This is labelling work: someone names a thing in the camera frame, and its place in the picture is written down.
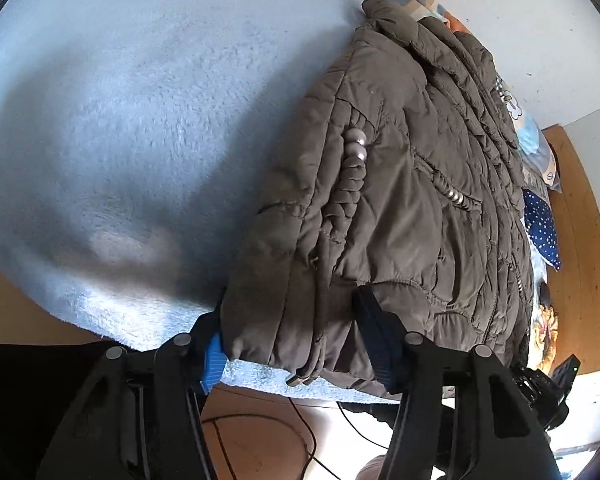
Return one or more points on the light blue cloud-print blanket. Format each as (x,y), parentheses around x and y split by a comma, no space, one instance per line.
(105,110)

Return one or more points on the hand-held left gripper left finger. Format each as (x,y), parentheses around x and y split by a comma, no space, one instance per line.
(212,362)

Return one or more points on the brown puffer jacket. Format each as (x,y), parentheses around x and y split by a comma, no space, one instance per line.
(405,185)

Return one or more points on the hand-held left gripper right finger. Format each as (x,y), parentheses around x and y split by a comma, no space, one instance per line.
(380,340)

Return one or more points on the navy star-print pillow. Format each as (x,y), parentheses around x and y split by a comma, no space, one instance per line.
(542,225)

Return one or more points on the wooden headboard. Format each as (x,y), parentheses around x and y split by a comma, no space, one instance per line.
(580,240)

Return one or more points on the orange patterned cloth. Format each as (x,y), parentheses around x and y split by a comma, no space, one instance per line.
(546,320)

